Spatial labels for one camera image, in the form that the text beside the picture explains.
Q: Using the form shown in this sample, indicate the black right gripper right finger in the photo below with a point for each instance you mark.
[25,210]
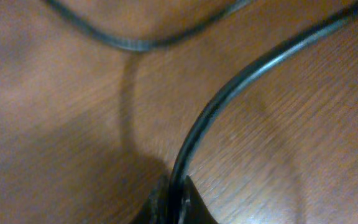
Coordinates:
[193,210]

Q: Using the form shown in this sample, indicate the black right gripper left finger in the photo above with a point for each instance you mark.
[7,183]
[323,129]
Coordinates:
[154,210]

